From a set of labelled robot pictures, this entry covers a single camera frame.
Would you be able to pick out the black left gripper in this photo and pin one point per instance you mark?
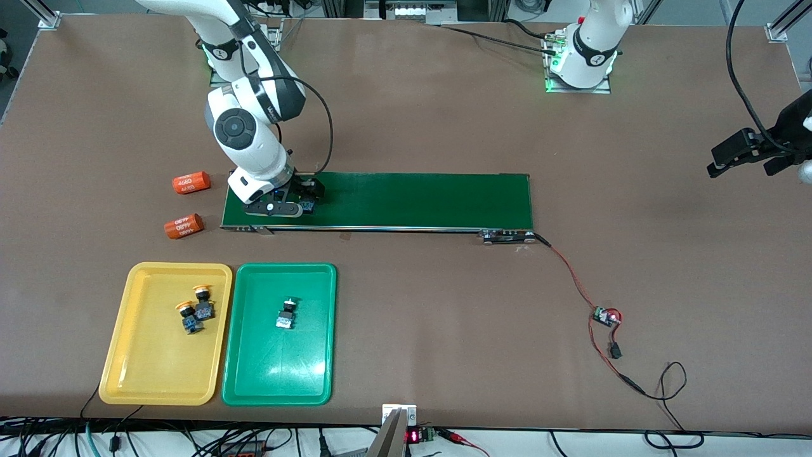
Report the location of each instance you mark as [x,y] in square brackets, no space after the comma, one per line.
[792,124]

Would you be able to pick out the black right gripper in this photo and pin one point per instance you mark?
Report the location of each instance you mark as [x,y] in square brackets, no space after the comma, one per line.
[307,186]

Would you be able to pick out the orange 4680 cylinder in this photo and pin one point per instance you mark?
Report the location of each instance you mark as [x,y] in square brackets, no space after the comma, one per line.
[184,226]
[191,183]

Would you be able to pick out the yellow push button switch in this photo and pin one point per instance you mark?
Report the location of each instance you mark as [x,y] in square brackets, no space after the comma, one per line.
[204,310]
[190,324]

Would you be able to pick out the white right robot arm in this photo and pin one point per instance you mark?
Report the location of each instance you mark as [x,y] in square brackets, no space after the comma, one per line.
[247,139]

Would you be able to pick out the green conveyor belt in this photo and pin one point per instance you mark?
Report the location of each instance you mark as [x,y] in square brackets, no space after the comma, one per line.
[412,203]

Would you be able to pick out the aluminium profile bar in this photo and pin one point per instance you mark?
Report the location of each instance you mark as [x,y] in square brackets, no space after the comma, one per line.
[777,30]
[47,18]

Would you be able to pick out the green plastic tray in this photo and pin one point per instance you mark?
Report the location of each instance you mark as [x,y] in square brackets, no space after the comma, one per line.
[279,368]

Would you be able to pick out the small green circuit board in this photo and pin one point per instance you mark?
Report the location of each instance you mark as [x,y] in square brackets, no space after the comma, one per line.
[602,316]

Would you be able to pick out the yellow plastic tray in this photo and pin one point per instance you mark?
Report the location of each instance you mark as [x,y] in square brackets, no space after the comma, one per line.
[152,355]

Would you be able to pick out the small black connector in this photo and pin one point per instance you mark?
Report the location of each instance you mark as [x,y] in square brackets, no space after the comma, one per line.
[615,351]

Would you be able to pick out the red digit display module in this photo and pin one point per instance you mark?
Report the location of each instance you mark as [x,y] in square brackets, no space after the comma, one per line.
[415,436]

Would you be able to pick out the red clip lead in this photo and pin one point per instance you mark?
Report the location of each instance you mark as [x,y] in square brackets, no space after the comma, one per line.
[451,435]

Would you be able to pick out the dark round floor object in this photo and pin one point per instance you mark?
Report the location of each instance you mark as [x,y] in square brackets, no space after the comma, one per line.
[5,51]

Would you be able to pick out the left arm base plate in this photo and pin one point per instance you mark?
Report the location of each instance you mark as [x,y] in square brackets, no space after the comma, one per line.
[596,90]

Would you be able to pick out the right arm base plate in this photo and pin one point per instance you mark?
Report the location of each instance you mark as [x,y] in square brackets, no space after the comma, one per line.
[278,38]

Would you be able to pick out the conveyor motor bracket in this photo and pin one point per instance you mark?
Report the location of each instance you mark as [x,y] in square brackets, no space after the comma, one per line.
[507,237]

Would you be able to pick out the grey metal camera mount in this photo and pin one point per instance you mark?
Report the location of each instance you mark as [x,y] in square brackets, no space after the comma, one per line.
[388,441]

